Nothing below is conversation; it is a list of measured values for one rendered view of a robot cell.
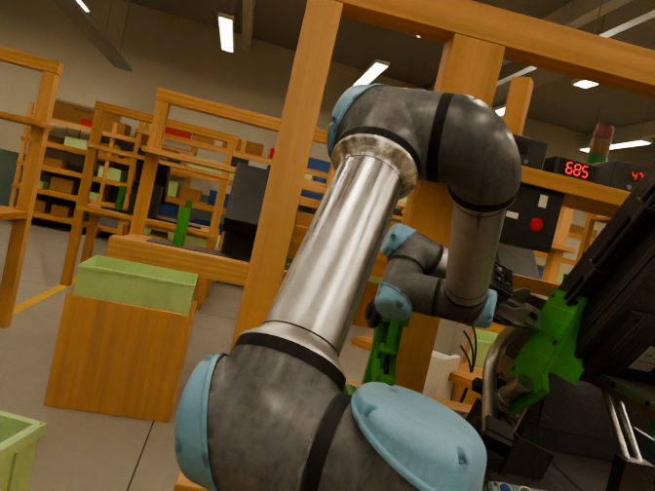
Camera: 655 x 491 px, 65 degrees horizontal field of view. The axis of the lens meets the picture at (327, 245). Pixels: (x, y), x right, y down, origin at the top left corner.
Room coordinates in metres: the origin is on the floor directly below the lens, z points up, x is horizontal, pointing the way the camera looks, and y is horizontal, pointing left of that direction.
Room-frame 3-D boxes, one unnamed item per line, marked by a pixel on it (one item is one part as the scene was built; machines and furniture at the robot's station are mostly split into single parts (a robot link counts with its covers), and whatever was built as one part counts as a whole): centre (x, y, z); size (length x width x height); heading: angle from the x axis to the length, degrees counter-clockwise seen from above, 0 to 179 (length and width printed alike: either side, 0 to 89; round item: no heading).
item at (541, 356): (1.04, -0.51, 1.17); 0.13 x 0.12 x 0.20; 95
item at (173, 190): (7.85, 1.59, 1.12); 3.01 x 0.54 x 2.24; 101
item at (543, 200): (1.31, -0.45, 1.42); 0.17 x 0.12 x 0.15; 95
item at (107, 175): (9.76, 4.40, 1.11); 3.01 x 0.54 x 2.23; 101
